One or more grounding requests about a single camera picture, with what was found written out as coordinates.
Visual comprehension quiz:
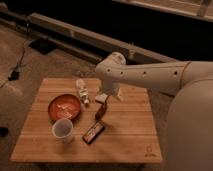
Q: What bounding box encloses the black candy bar package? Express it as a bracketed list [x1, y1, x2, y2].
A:
[82, 121, 105, 144]

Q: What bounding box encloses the orange ceramic bowl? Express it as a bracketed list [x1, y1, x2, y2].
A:
[48, 94, 81, 122]

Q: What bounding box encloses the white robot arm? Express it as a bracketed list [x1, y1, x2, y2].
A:
[95, 52, 213, 171]

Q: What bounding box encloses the dark object at left edge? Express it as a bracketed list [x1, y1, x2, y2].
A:
[0, 127, 9, 137]

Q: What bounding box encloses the long metal rail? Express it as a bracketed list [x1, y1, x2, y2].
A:
[0, 6, 213, 91]

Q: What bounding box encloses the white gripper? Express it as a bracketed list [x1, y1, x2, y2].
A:
[95, 80, 123, 103]

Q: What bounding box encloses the wooden table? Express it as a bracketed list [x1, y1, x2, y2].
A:
[11, 78, 162, 163]

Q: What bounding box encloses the black cable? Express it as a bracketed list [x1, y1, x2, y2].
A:
[14, 19, 32, 73]

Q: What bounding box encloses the black floor plate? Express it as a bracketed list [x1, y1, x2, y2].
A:
[29, 38, 56, 55]

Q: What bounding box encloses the black power adapter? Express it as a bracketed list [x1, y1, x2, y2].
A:
[8, 71, 19, 81]

